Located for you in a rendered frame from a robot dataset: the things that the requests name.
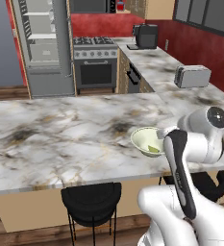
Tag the grey glass-door fridge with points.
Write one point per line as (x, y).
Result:
(44, 48)

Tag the stainless steel stove oven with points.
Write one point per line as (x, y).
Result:
(95, 67)

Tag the light wood wall cabinets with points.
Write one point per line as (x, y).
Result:
(150, 8)

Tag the silver toaster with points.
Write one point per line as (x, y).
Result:
(192, 76)

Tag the black bar stool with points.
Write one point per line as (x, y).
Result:
(212, 185)
(91, 201)

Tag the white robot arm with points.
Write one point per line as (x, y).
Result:
(180, 205)

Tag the pale green bowl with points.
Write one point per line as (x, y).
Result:
(143, 140)

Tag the black coffee machine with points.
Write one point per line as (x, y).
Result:
(146, 36)

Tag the black microwave oven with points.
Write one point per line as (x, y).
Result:
(91, 5)

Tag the black dishwasher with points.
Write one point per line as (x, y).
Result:
(133, 79)

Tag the light wood base cabinets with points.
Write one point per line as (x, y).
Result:
(124, 73)

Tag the green lemon wedge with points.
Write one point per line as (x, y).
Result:
(154, 149)

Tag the red and blue container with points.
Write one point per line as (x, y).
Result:
(119, 5)

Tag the dark framed window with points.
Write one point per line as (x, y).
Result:
(206, 14)

